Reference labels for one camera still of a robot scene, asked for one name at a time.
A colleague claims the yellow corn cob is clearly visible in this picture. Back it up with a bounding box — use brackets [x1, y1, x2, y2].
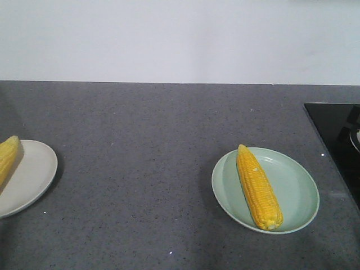
[236, 145, 284, 231]
[1, 136, 24, 192]

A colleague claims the black gas cooktop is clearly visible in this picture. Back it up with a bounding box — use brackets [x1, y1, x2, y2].
[304, 102, 359, 207]

